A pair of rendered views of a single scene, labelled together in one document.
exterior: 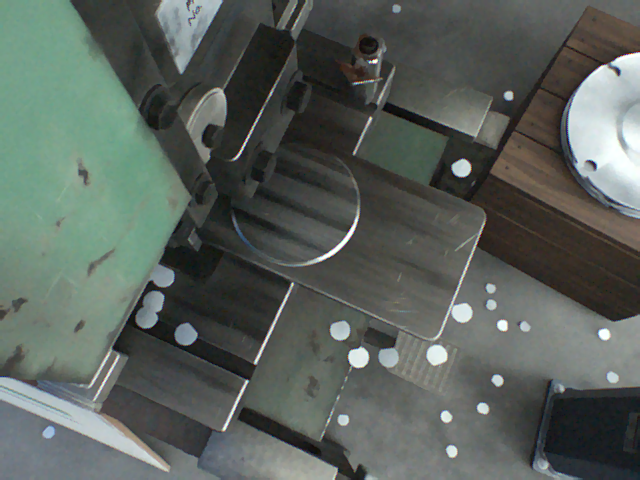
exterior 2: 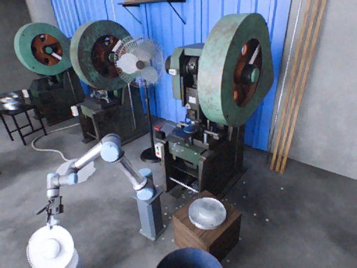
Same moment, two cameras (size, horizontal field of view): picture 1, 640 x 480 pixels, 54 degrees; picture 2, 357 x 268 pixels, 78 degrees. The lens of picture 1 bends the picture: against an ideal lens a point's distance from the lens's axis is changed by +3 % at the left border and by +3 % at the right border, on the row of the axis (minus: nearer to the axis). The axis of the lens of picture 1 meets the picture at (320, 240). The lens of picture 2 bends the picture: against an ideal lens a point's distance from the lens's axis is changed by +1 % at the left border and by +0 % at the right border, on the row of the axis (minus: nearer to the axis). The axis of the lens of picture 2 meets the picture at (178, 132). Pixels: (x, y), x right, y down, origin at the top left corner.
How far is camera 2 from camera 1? 196 cm
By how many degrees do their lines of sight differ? 68
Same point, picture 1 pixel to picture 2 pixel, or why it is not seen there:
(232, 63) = (193, 108)
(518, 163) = (206, 194)
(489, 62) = (250, 236)
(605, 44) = (231, 213)
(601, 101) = (215, 204)
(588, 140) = (207, 201)
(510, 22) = (263, 245)
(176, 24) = (190, 98)
